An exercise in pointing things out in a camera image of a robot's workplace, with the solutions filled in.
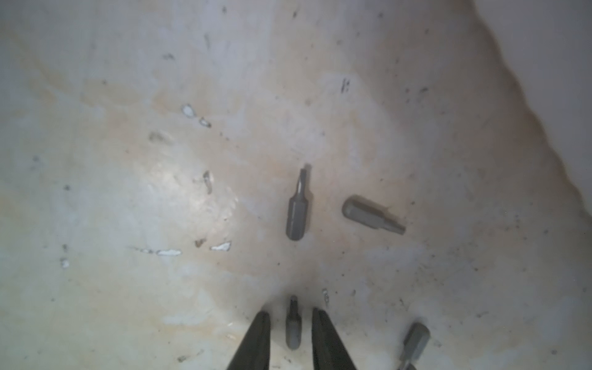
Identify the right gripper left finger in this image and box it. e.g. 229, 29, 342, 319
227, 311, 271, 370

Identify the screwdriver bit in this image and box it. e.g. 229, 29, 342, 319
285, 295, 302, 351
286, 164, 310, 241
399, 322, 431, 370
342, 195, 405, 235

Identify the white storage box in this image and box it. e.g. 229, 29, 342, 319
474, 1, 591, 212

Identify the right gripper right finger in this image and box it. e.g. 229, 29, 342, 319
311, 308, 356, 370

